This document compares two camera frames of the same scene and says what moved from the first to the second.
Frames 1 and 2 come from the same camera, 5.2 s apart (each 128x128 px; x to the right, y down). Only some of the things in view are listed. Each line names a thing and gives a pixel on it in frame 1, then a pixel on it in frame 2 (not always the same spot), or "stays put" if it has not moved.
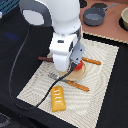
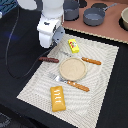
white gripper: x=67 y=51 → x=50 y=25
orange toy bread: x=57 y=99 stays put
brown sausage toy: x=46 y=59 stays put
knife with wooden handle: x=96 y=62 stays put
